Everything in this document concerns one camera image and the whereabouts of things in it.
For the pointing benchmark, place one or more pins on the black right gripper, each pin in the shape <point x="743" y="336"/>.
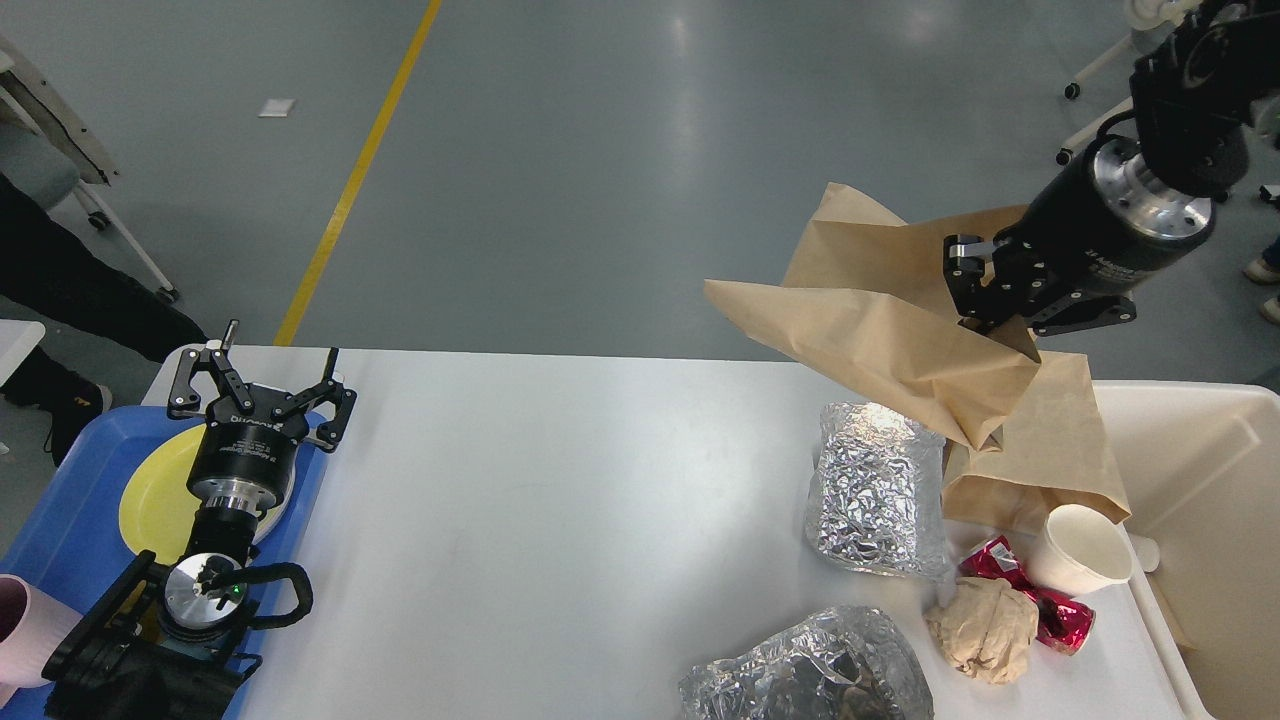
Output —
<point x="1105" y="225"/>

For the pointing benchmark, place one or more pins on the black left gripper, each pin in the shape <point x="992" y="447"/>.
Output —
<point x="245" y="455"/>

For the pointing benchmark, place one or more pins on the yellow plastic plate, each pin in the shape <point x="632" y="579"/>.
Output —
<point x="157" y="511"/>

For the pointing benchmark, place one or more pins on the large brown paper bag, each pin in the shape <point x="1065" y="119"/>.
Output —
<point x="864" y="302"/>

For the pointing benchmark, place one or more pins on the white paper cup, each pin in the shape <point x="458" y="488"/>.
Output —
<point x="1079" y="551"/>

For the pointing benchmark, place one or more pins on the foil bag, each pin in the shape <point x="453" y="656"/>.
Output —
<point x="845" y="662"/>
<point x="874" y="503"/>

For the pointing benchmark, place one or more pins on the dark green mug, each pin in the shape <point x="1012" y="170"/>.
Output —
<point x="214" y="651"/>

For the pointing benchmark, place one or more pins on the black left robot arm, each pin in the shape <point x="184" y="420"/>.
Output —
<point x="112" y="665"/>

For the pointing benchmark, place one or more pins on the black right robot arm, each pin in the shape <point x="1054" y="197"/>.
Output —
<point x="1192" y="97"/>

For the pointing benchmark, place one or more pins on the pink plate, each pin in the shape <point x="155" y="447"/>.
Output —
<point x="268" y="518"/>

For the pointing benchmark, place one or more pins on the small brown paper bag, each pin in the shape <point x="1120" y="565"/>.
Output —
<point x="1055" y="451"/>

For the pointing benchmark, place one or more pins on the person in black clothes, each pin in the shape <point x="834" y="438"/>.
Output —
<point x="49" y="270"/>

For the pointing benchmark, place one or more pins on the beige plastic bin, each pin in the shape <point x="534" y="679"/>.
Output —
<point x="1200" y="468"/>

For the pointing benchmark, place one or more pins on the blue plastic tray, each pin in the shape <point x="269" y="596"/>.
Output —
<point x="71" y="546"/>

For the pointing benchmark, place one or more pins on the white side table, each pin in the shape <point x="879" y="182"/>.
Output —
<point x="19" y="339"/>

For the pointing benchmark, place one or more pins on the white office chair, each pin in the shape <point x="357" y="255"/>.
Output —
<point x="1149" y="22"/>

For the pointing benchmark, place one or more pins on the pink ribbed cup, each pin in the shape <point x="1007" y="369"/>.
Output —
<point x="33" y="626"/>

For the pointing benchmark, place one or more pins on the white floor tag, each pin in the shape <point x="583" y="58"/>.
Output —
<point x="277" y="107"/>

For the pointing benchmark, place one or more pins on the red foil wrapper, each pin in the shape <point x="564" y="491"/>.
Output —
<point x="1064" y="623"/>

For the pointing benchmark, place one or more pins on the crumpled brown paper ball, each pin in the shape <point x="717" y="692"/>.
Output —
<point x="986" y="629"/>

